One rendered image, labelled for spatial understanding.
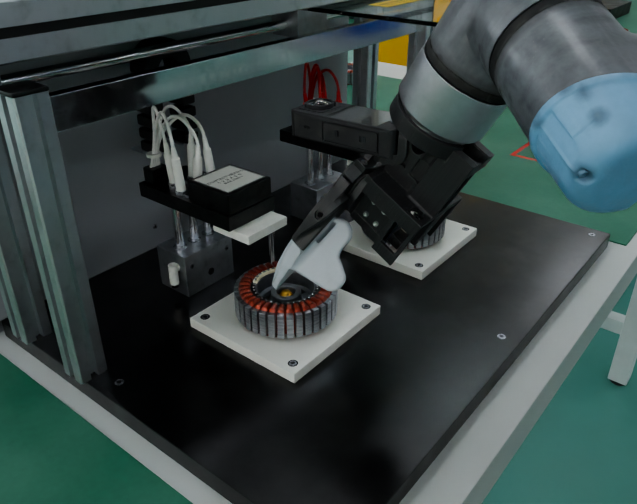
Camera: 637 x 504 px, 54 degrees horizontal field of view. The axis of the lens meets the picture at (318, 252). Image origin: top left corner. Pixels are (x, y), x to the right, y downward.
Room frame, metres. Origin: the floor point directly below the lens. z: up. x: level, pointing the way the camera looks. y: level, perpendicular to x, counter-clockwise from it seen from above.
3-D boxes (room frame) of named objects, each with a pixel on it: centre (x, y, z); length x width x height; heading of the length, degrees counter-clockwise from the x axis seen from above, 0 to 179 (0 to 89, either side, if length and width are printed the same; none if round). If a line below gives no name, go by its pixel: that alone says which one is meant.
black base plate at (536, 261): (0.67, -0.03, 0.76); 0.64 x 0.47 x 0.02; 141
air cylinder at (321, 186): (0.85, 0.00, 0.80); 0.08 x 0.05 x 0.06; 141
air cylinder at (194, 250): (0.66, 0.15, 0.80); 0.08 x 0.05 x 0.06; 141
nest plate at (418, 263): (0.76, -0.12, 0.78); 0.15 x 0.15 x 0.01; 51
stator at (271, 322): (0.57, 0.03, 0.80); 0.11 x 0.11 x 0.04
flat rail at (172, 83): (0.73, 0.04, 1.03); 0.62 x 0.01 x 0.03; 141
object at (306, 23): (0.86, 0.02, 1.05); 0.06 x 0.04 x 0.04; 141
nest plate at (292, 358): (0.57, 0.03, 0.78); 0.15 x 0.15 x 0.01; 51
